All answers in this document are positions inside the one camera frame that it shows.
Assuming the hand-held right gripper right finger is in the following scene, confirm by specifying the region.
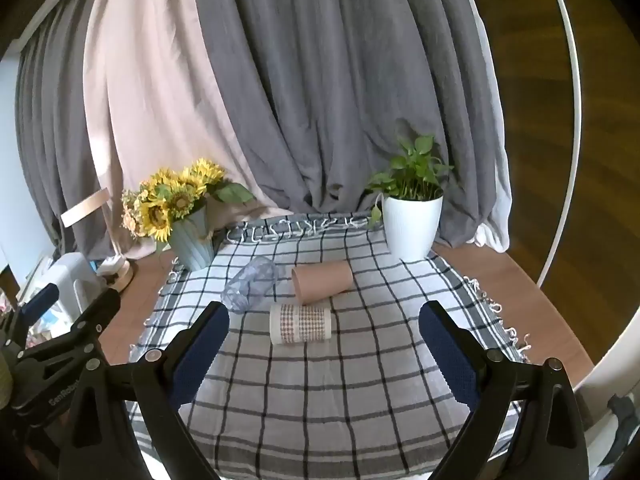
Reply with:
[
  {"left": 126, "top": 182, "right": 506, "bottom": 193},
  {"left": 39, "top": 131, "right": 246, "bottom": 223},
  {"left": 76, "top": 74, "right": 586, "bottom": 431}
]
[{"left": 418, "top": 301, "right": 591, "bottom": 480}]

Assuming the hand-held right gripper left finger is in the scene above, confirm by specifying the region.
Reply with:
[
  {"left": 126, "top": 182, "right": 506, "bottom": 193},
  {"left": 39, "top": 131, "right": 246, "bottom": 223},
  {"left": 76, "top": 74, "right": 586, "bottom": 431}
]
[{"left": 59, "top": 301, "right": 231, "bottom": 480}]

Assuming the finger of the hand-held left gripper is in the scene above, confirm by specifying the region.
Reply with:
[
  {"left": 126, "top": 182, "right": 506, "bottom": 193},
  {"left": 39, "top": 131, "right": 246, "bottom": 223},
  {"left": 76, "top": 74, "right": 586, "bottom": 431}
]
[
  {"left": 0, "top": 283, "right": 61, "bottom": 356},
  {"left": 20, "top": 287, "right": 123, "bottom": 376}
]

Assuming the white patterned cup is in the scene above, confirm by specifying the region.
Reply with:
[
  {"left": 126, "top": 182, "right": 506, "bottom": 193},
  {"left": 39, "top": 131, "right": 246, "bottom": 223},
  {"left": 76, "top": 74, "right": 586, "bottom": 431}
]
[{"left": 269, "top": 302, "right": 333, "bottom": 346}]

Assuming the clear plastic cup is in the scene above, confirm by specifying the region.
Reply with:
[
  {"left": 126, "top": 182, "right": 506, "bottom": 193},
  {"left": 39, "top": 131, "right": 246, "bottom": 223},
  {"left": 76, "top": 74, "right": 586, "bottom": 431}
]
[{"left": 221, "top": 256, "right": 281, "bottom": 315}]

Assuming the brown paper cup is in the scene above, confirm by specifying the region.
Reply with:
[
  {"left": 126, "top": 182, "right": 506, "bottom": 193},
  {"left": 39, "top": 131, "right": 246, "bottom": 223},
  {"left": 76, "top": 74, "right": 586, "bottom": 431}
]
[{"left": 291, "top": 260, "right": 354, "bottom": 306}]

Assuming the white appliance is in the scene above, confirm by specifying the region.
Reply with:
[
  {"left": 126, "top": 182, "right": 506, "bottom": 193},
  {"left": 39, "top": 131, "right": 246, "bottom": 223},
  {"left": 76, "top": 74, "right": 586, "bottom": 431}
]
[{"left": 47, "top": 252, "right": 108, "bottom": 321}]

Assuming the small round beige object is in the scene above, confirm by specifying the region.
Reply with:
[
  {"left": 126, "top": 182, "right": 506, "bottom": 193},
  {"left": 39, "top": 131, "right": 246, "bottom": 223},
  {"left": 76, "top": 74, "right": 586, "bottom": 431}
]
[{"left": 97, "top": 255, "right": 133, "bottom": 291}]

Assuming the pale blue ribbed vase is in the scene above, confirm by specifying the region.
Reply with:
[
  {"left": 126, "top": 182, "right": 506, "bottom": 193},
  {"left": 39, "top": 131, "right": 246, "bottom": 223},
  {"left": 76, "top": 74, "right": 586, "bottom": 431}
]
[{"left": 169, "top": 207, "right": 217, "bottom": 272}]

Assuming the sunflower bouquet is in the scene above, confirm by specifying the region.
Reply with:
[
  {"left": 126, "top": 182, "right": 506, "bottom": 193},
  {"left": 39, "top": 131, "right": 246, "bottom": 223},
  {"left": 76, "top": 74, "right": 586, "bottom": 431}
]
[{"left": 121, "top": 158, "right": 256, "bottom": 243}]

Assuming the checked tablecloth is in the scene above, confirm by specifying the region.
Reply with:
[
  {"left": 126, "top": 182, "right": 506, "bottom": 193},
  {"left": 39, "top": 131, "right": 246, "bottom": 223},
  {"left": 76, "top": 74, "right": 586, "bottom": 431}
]
[{"left": 127, "top": 215, "right": 531, "bottom": 480}]

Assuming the white ribbed plant pot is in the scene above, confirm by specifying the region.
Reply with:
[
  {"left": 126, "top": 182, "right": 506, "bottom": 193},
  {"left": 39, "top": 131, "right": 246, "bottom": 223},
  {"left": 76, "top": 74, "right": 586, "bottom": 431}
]
[{"left": 381, "top": 194, "right": 445, "bottom": 262}]

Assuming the white furniture panel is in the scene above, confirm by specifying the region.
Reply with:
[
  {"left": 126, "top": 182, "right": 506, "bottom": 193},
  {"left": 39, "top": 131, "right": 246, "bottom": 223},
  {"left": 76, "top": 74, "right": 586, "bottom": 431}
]
[{"left": 572, "top": 305, "right": 640, "bottom": 480}]

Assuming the grey curtain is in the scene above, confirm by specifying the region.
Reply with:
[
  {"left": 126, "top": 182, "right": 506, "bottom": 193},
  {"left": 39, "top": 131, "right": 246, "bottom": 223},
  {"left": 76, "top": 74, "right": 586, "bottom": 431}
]
[
  {"left": 192, "top": 0, "right": 501, "bottom": 256},
  {"left": 15, "top": 0, "right": 126, "bottom": 261}
]

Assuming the black clamp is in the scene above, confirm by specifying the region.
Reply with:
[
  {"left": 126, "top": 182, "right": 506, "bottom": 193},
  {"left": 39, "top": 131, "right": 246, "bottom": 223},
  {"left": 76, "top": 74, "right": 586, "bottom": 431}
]
[{"left": 597, "top": 394, "right": 640, "bottom": 466}]

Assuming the white sheer curtain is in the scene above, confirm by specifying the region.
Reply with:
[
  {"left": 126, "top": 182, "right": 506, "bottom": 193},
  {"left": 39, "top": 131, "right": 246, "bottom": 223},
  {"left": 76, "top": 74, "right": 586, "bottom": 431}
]
[{"left": 467, "top": 10, "right": 513, "bottom": 253}]

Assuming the green leafy plant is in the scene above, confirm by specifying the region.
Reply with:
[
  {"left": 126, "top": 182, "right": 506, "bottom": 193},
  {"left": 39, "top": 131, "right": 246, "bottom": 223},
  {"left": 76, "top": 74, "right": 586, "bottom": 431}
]
[{"left": 365, "top": 132, "right": 455, "bottom": 231}]

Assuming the pink curtain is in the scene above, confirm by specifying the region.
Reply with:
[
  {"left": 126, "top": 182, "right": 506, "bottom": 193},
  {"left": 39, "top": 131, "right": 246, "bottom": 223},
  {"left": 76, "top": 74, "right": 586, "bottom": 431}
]
[{"left": 82, "top": 0, "right": 281, "bottom": 261}]

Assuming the white hoop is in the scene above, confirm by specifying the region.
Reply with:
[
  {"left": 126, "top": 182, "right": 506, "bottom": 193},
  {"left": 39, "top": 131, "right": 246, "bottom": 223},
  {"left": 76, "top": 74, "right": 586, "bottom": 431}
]
[{"left": 537, "top": 0, "right": 583, "bottom": 288}]

